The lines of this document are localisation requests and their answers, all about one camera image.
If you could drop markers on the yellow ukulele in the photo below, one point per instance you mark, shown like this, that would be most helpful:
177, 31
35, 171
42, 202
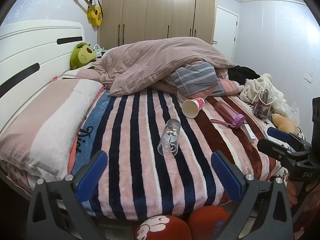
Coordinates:
93, 11

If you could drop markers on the red slipper with blue print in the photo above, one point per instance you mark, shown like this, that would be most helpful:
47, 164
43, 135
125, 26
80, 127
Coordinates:
208, 222

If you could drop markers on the yellow plush toy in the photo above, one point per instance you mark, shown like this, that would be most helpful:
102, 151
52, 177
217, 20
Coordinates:
285, 123

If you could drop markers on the cream fleece garment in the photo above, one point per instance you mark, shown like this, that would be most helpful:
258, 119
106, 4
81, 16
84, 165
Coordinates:
262, 90

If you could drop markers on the wooden wardrobe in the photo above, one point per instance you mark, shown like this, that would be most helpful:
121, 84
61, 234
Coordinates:
160, 12

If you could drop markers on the white and pink paper cup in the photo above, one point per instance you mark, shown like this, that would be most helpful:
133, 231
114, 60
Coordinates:
192, 107

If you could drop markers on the red slipper with white print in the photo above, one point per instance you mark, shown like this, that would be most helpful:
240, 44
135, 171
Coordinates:
162, 228

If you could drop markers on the striped plush blanket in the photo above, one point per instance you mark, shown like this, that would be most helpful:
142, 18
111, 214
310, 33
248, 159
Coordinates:
155, 155

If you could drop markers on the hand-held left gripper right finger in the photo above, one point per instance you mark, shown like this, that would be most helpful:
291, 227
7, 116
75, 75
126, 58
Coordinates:
226, 172

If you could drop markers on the white door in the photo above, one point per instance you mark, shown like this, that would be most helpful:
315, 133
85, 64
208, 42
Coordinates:
225, 27

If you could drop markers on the white and pink tube box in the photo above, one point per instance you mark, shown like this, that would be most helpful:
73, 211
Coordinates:
249, 130

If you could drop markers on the white headboard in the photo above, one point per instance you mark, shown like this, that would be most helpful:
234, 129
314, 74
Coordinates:
32, 57

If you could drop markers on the pink water bottle purple lid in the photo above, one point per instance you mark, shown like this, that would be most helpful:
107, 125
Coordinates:
228, 113

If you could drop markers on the clear glass cup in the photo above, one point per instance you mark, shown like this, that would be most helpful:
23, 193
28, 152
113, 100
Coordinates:
170, 137

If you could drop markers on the green plush toy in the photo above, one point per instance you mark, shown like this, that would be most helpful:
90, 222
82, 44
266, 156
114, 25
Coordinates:
82, 55

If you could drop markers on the black clothing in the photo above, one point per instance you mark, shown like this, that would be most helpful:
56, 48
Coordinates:
243, 73

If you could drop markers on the pink striped pillow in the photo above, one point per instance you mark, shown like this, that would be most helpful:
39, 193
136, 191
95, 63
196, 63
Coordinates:
47, 125

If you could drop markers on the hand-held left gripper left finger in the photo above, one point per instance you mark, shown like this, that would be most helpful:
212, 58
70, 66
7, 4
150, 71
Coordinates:
93, 170

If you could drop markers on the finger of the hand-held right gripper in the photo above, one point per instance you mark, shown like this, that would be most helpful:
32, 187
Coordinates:
280, 134
272, 148

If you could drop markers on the wall socket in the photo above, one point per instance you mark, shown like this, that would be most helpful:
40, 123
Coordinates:
308, 77

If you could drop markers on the grey patterned pillow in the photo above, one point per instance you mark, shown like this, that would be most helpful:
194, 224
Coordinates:
193, 78

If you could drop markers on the clear plastic bag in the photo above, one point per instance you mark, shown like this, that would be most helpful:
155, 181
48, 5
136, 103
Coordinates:
290, 112

